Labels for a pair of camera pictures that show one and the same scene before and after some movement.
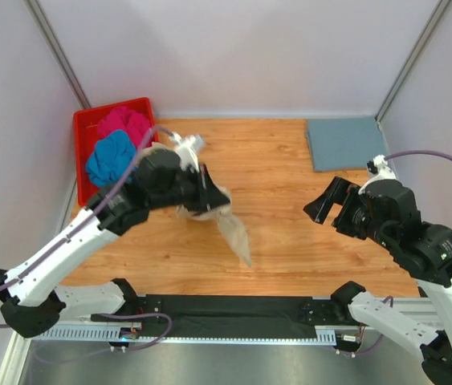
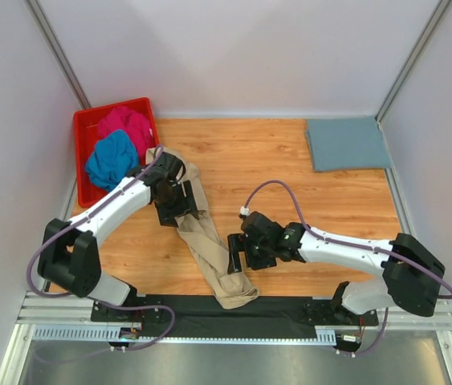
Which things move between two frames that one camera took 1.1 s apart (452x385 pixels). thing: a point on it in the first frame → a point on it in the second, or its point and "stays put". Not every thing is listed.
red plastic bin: [85, 125] stays put
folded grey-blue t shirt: [344, 143] stays put
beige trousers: [225, 215] → [206, 245]
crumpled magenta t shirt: [120, 118] stays put
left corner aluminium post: [35, 10] stays put
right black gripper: [344, 206] → [236, 253]
